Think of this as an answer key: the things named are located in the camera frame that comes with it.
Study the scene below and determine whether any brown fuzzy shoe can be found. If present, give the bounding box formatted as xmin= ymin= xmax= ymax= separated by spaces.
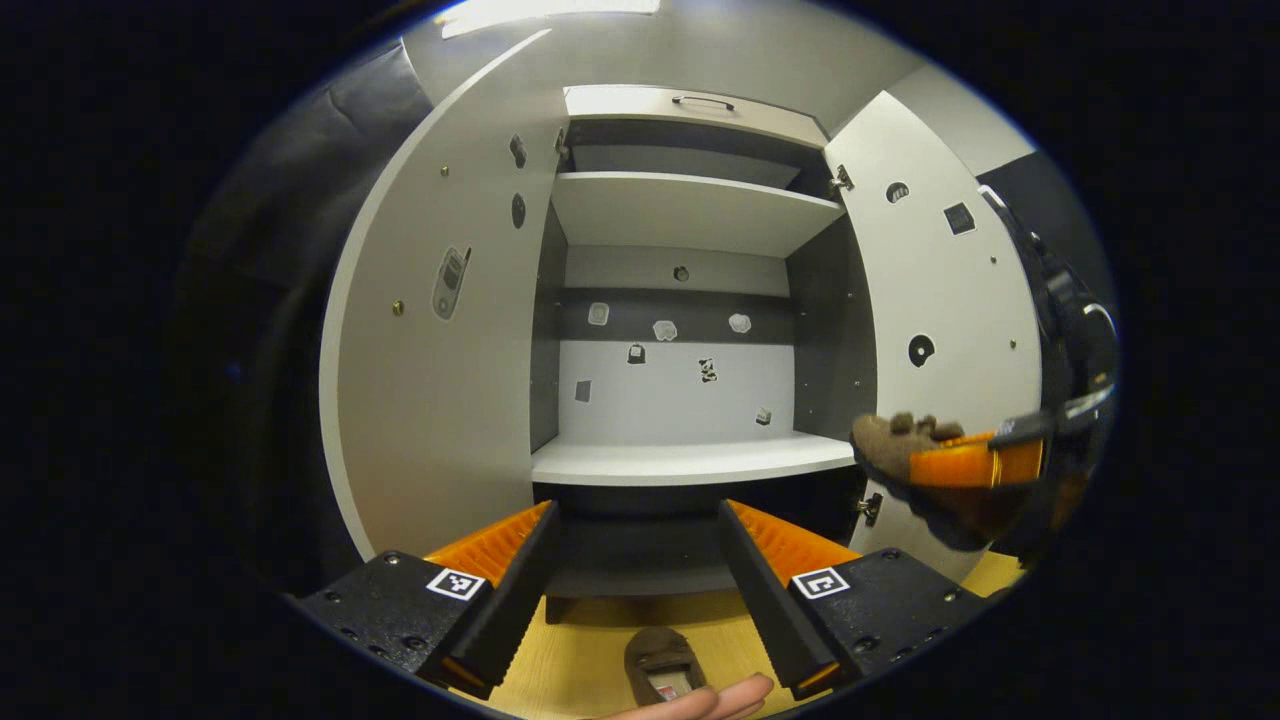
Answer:
xmin=623 ymin=627 xmax=708 ymax=707
xmin=850 ymin=412 xmax=1001 ymax=551

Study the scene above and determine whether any white cabinet drawer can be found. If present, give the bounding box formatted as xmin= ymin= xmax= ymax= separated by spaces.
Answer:
xmin=563 ymin=84 xmax=831 ymax=149

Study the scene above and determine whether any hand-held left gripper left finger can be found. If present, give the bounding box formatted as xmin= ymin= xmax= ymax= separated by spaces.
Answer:
xmin=295 ymin=500 xmax=561 ymax=701

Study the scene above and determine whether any white shoe cabinet door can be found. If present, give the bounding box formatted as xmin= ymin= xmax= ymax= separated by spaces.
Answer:
xmin=318 ymin=28 xmax=571 ymax=561
xmin=822 ymin=90 xmax=1044 ymax=583

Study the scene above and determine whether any white cabinet shelf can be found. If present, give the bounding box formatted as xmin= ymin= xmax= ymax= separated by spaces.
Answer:
xmin=530 ymin=430 xmax=859 ymax=488
xmin=550 ymin=171 xmax=846 ymax=259

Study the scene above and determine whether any ceiling light panel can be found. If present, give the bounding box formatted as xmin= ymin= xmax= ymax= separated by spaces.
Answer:
xmin=435 ymin=0 xmax=661 ymax=39

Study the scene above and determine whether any black backdrop cloth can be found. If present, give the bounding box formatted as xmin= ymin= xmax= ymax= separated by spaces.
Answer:
xmin=170 ymin=40 xmax=436 ymax=601
xmin=975 ymin=150 xmax=1113 ymax=301

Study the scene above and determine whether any white shoe cabinet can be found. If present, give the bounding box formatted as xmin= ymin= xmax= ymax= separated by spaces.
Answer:
xmin=318 ymin=28 xmax=1046 ymax=626

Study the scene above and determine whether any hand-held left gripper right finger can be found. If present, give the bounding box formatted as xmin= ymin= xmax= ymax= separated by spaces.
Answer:
xmin=716 ymin=500 xmax=991 ymax=701

